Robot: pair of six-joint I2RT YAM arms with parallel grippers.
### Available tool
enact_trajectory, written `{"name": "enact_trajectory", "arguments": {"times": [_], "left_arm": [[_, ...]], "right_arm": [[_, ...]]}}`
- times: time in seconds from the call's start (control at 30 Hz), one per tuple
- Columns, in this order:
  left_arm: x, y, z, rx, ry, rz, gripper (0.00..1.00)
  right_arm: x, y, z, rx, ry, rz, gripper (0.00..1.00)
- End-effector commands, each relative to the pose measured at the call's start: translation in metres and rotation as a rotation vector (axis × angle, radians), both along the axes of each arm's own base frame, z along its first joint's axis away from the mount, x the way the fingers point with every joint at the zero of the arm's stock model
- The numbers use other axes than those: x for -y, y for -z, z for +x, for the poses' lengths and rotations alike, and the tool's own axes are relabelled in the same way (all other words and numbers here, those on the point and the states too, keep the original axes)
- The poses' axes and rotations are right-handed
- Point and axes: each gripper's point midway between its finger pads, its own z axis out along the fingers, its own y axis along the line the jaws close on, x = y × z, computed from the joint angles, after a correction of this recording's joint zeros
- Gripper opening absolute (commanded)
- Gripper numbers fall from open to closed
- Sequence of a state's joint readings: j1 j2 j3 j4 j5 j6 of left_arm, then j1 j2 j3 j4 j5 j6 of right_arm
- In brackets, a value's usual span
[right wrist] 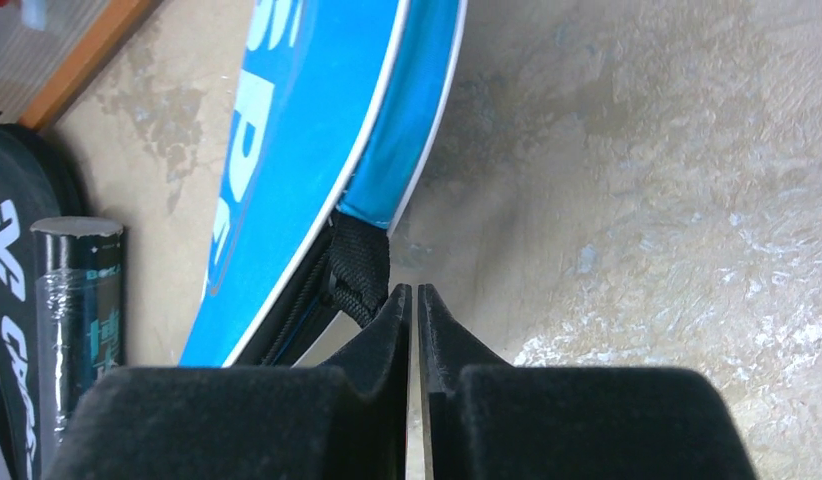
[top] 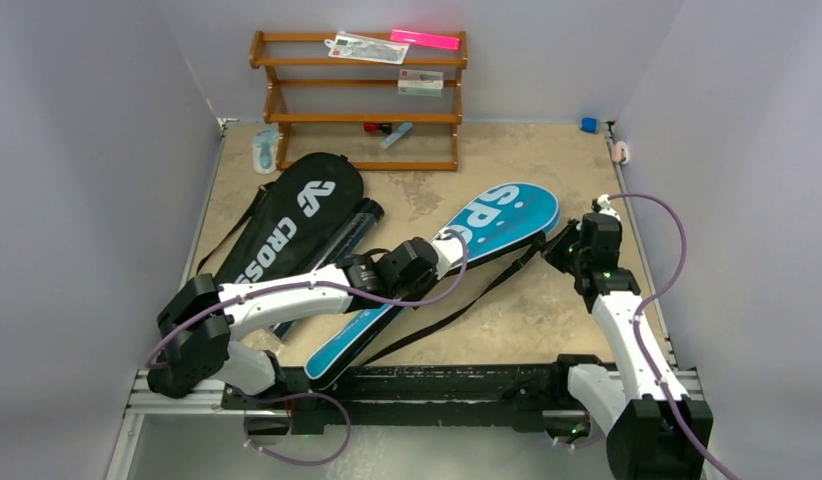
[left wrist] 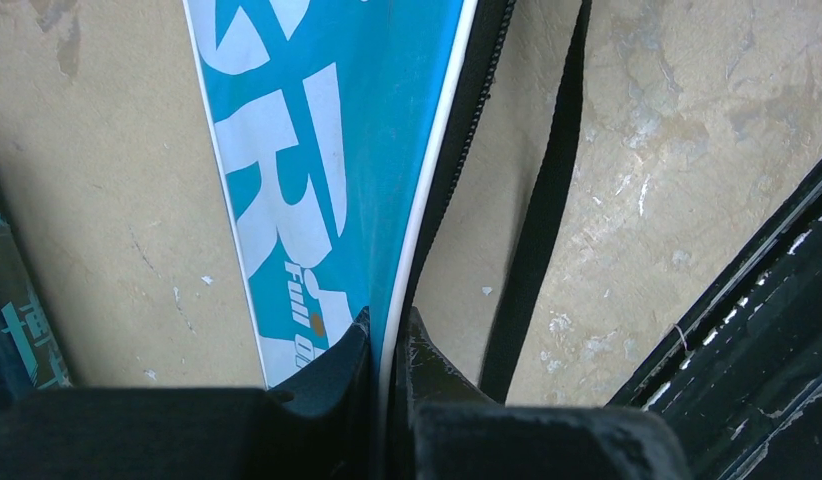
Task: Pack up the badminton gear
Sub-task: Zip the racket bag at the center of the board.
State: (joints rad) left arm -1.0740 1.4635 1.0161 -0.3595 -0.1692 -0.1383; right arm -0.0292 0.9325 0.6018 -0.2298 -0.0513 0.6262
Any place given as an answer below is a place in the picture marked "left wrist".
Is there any blue racket bag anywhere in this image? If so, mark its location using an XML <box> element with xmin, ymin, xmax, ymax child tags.
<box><xmin>182</xmin><ymin>0</ymin><xmax>592</xmax><ymax>405</ymax></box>

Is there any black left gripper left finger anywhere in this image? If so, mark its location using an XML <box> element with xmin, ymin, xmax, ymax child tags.
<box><xmin>0</xmin><ymin>310</ymin><xmax>370</xmax><ymax>479</ymax></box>

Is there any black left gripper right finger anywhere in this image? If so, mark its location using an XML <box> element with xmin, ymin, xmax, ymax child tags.
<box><xmin>391</xmin><ymin>309</ymin><xmax>692</xmax><ymax>479</ymax></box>

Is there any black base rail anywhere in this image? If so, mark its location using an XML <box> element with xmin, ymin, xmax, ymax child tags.
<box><xmin>611</xmin><ymin>159</ymin><xmax>822</xmax><ymax>479</ymax></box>

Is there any black shuttlecock tube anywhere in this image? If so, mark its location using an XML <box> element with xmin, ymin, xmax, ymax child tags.
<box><xmin>0</xmin><ymin>195</ymin><xmax>72</xmax><ymax>411</ymax></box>

